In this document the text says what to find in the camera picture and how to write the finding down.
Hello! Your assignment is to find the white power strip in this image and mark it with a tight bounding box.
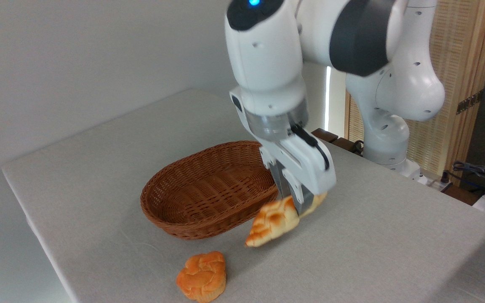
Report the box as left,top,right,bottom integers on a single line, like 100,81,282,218
418,173,454,192

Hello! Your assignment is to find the black cable bundle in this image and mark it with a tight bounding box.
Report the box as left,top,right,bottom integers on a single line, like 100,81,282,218
452,161,485,198

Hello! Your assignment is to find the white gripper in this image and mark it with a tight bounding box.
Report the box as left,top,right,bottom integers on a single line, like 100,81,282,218
259,130,337,216

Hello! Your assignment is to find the metal screen hinge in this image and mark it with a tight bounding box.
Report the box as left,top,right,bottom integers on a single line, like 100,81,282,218
456,90,484,115

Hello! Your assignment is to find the brown wicker oval basket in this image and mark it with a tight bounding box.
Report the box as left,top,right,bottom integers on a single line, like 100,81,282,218
140,141,279,240

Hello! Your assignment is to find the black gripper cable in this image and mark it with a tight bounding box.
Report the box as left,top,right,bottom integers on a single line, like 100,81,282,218
291,123,330,171

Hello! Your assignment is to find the round orange bread roll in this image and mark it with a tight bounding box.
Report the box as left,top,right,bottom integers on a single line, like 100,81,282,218
176,251,227,303

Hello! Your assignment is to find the dark brown wooden block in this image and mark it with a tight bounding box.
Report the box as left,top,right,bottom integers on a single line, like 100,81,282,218
331,137,363,156
312,128,339,144

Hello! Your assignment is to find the long braided bread loaf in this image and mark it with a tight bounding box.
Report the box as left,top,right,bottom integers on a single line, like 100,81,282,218
245,191,328,248

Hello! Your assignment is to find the grey tablecloth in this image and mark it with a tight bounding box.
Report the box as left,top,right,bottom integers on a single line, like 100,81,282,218
2,88,485,303

